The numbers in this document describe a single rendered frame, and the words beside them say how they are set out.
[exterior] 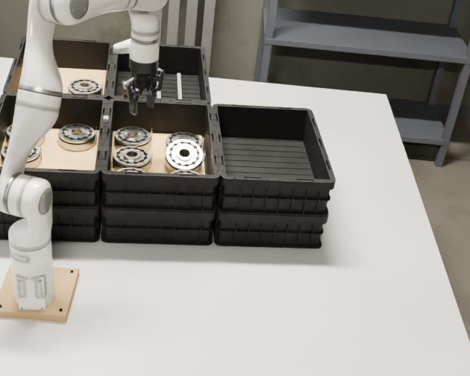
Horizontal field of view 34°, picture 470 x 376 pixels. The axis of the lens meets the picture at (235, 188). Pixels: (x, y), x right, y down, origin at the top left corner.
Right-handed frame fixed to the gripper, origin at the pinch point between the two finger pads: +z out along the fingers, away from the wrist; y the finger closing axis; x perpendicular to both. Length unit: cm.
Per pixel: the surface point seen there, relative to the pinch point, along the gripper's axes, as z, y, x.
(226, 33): 65, 175, 110
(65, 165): 17.5, -16.7, 11.8
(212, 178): 7.6, -3.1, -28.7
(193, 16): 43, 137, 101
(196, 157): 13.4, 8.2, -13.5
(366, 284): 30, 17, -67
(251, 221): 20.5, 4.7, -36.7
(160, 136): 17.6, 13.7, 5.6
